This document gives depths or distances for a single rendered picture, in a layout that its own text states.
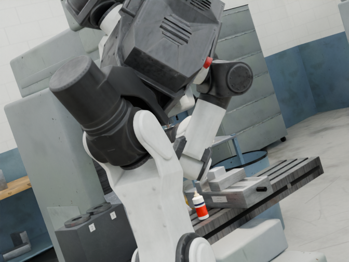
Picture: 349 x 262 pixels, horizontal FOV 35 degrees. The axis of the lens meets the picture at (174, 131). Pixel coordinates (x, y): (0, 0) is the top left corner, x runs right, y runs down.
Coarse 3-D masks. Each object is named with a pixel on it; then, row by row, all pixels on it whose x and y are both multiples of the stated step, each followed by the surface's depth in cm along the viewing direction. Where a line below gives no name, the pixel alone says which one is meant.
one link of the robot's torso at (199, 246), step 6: (198, 240) 134; (204, 240) 136; (192, 246) 131; (198, 246) 133; (204, 246) 134; (210, 246) 138; (192, 252) 130; (198, 252) 131; (204, 252) 133; (210, 252) 135; (132, 258) 139; (192, 258) 130; (198, 258) 131; (204, 258) 132; (210, 258) 135
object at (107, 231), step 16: (96, 208) 193; (112, 208) 189; (64, 224) 182; (80, 224) 180; (96, 224) 182; (112, 224) 187; (128, 224) 193; (64, 240) 181; (80, 240) 177; (96, 240) 181; (112, 240) 186; (128, 240) 191; (64, 256) 184; (80, 256) 179; (96, 256) 180; (112, 256) 185; (128, 256) 190
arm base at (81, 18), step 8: (96, 0) 146; (104, 0) 147; (112, 0) 149; (120, 0) 152; (72, 8) 151; (88, 8) 148; (96, 8) 147; (104, 8) 149; (72, 16) 151; (80, 16) 149; (88, 16) 148; (96, 16) 150; (80, 24) 150; (88, 24) 151; (96, 24) 153
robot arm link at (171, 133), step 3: (177, 123) 201; (174, 126) 200; (177, 126) 197; (168, 129) 206; (171, 129) 205; (174, 129) 198; (165, 132) 205; (168, 132) 203; (171, 132) 200; (174, 132) 197; (168, 135) 203; (171, 135) 200; (174, 135) 197; (171, 138) 202; (174, 138) 198; (171, 141) 202
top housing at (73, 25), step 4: (60, 0) 216; (64, 0) 213; (64, 4) 214; (64, 8) 215; (64, 12) 216; (68, 12) 214; (68, 16) 215; (68, 20) 216; (72, 20) 214; (72, 24) 215; (76, 24) 213; (72, 28) 216; (76, 28) 215; (80, 28) 214
